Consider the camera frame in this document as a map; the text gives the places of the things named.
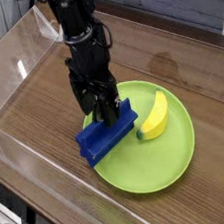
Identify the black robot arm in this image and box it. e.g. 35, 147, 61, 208
47, 0, 120, 127

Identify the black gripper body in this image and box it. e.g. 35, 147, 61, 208
59, 20, 122, 119

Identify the yellow toy banana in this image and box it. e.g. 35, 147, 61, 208
136, 90, 169, 140

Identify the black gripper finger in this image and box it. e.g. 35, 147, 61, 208
71, 82, 96, 115
97, 92, 120, 127

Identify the blue cross-shaped block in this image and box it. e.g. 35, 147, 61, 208
75, 98, 138, 167

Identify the green round plate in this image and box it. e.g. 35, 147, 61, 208
76, 72, 203, 201

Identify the clear acrylic enclosure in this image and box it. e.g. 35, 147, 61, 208
0, 1, 224, 224

